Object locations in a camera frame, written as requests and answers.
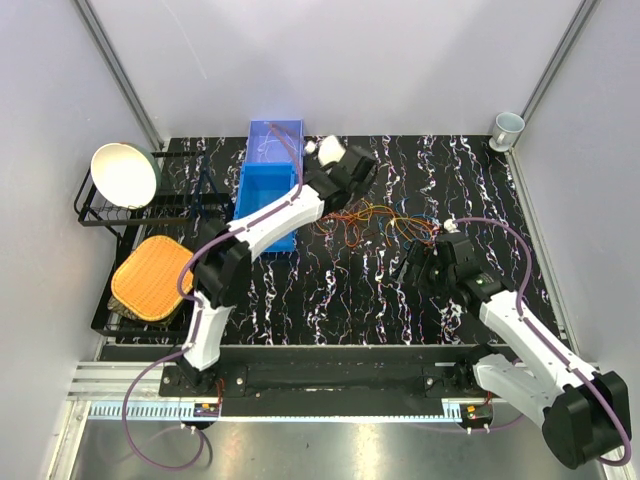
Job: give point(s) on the blue plastic bin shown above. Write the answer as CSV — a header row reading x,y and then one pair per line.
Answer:
x,y
261,184

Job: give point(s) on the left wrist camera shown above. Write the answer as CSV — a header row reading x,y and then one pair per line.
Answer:
x,y
328,150

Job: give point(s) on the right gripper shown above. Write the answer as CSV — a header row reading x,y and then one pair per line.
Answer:
x,y
422,257

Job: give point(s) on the orange woven basket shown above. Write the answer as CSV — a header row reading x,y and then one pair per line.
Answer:
x,y
144,287

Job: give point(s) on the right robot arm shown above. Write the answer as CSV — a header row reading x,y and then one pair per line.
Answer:
x,y
582,414

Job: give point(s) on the light purple plastic bin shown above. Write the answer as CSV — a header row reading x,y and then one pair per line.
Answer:
x,y
275,141

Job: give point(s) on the white mug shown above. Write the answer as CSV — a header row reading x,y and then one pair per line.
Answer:
x,y
506,130

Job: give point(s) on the aluminium frame rail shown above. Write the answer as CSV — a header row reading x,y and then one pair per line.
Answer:
x,y
130,391

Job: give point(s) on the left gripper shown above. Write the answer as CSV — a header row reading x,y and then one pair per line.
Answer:
x,y
362,188

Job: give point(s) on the white bowl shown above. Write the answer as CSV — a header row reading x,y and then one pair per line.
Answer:
x,y
125,174

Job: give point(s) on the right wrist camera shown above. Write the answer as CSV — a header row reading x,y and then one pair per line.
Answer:
x,y
450,227

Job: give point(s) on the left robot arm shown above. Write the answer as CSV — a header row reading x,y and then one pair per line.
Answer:
x,y
221,266

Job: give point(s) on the black wire dish rack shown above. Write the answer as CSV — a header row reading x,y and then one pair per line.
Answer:
x,y
194,188

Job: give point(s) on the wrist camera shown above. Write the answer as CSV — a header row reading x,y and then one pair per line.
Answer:
x,y
450,227
328,150

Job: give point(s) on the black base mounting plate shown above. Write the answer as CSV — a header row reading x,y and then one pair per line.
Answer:
x,y
333,383

